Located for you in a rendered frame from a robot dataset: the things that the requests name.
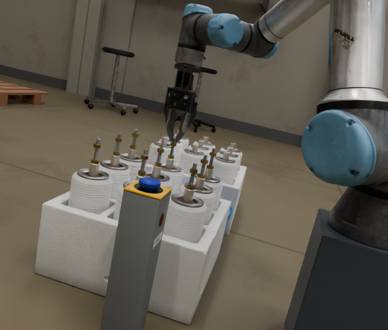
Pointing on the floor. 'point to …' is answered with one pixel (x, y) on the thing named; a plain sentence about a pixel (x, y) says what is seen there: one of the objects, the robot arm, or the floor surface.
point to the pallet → (3, 92)
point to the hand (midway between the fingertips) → (175, 137)
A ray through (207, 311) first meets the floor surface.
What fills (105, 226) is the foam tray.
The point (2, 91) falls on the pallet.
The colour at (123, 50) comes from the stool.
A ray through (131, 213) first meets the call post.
